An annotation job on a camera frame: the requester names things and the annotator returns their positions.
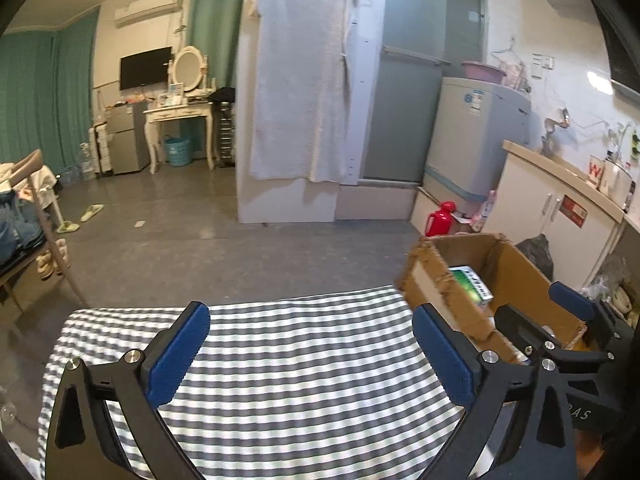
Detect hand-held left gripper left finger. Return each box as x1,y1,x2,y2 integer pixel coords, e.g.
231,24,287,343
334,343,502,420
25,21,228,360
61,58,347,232
45,301,211,480

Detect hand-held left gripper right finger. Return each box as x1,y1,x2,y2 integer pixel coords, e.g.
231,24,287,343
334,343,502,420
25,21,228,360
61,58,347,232
412,303,578,480

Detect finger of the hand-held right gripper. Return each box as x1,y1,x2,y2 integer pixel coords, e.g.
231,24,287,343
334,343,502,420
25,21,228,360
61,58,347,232
548,282,618,341
495,305,558,363

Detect brown cardboard box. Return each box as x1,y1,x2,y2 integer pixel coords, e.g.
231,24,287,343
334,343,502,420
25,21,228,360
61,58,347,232
396,231,589,367

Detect green and white carton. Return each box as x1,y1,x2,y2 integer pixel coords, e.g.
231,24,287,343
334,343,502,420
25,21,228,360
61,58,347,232
449,265,494,312

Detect clear plastic bag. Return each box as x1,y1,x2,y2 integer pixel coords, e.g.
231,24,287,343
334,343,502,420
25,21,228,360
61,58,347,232
589,257,640,323

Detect black trash bag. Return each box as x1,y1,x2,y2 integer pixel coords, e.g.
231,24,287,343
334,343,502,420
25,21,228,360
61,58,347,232
515,233,556,282

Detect white sink cabinet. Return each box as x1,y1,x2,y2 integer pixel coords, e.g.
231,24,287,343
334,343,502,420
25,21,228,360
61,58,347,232
492,140,627,288

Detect striped grey white cloth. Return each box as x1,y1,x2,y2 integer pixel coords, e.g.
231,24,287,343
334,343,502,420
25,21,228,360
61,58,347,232
37,285,481,480

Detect pink packet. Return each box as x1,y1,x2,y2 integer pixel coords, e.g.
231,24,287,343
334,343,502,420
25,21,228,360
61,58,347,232
470,190,499,234

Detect white cup red print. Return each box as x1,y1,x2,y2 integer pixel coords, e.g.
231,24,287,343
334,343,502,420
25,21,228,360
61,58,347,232
588,154,607,190

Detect red thermos jug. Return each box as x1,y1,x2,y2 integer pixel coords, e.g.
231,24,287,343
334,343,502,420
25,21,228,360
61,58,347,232
425,201,459,239

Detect metal sink faucet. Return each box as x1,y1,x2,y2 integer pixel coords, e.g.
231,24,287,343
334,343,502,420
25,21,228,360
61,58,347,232
542,109,572,157

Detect white washing machine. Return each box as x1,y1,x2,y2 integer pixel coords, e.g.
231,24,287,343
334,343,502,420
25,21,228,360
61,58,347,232
423,76,533,207

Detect wooden chair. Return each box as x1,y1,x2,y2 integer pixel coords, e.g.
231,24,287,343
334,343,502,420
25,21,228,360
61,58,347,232
0,149,90,313

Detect blue laundry basket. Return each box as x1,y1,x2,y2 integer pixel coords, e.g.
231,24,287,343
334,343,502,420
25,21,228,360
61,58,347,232
165,136,192,167

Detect blue jeans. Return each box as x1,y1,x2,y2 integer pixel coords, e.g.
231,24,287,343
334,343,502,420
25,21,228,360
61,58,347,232
0,194,47,267

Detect large clear water bottle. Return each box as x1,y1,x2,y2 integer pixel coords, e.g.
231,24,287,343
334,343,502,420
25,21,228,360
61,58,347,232
79,142,97,182

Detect silver mini fridge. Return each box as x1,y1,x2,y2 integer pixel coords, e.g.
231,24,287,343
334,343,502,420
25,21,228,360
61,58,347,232
107,101,152,176

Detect black drawer tower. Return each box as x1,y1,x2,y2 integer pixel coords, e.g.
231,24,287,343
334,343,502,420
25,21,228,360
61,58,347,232
212,87,237,168

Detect white dressing table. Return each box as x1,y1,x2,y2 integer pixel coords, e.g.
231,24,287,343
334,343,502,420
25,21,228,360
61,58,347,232
144,101,216,174

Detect pink plastic basin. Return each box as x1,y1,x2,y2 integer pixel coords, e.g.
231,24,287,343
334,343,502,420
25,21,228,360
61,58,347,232
461,61,507,85

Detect frosted glass sliding door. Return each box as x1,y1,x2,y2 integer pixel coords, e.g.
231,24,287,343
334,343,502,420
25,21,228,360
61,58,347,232
360,0,487,183

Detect oval vanity mirror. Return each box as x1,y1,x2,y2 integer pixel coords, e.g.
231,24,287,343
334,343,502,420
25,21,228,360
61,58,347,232
167,46,208,94

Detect green curtain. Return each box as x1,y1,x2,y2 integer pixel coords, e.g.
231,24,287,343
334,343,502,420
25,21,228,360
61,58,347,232
187,0,249,92
0,10,99,177

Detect white hanging towel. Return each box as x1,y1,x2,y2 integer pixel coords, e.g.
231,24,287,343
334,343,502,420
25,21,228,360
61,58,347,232
249,0,362,184

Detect white air conditioner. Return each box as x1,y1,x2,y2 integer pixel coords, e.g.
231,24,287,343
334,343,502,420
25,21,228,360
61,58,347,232
112,0,184,29

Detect white wall switch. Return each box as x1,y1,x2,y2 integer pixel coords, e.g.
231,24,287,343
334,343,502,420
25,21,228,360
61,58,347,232
531,52,556,79

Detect black wall television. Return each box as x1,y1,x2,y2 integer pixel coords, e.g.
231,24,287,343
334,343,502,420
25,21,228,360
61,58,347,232
119,46,173,92

